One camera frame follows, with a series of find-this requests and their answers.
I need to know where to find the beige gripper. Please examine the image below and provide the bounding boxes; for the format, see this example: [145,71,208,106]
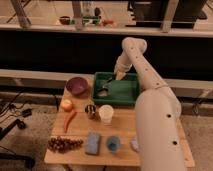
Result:
[114,55,132,80]

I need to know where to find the black dish brush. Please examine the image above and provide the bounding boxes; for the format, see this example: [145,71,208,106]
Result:
[98,77,114,97]

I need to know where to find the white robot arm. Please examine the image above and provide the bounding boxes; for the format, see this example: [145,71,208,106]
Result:
[114,37,187,171]

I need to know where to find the green plastic tray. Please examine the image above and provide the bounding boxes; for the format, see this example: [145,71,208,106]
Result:
[91,72,141,106]

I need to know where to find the red background object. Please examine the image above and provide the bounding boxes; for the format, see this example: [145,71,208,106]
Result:
[102,20,114,27]

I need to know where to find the white plastic cup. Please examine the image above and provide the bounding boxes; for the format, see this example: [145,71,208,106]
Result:
[99,105,114,125]

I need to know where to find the purple bowl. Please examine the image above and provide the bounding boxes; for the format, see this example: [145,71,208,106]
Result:
[66,77,88,96]

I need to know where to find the striped small cup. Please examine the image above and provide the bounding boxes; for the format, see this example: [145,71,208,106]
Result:
[85,104,96,119]

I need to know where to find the green background box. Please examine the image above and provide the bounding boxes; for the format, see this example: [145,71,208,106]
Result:
[82,16,100,25]

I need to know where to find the yellow red apple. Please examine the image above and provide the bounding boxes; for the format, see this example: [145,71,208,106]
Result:
[60,99,73,112]

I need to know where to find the orange carrot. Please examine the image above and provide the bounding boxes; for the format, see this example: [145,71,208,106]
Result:
[63,110,76,132]

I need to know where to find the dark red background bowl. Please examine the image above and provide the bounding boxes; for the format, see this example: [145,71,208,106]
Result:
[59,16,70,25]

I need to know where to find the small blue cup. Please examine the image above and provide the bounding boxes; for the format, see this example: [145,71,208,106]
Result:
[106,136,121,153]

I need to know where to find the blue sponge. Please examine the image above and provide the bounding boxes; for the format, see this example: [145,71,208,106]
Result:
[85,132,100,155]

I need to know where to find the light blue cloth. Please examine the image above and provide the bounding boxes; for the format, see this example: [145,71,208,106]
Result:
[130,137,139,153]

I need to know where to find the bunch of dark grapes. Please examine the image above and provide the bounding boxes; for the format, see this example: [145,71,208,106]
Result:
[48,136,83,153]

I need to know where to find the black cables on floor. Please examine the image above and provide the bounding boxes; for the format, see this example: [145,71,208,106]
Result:
[0,89,36,169]

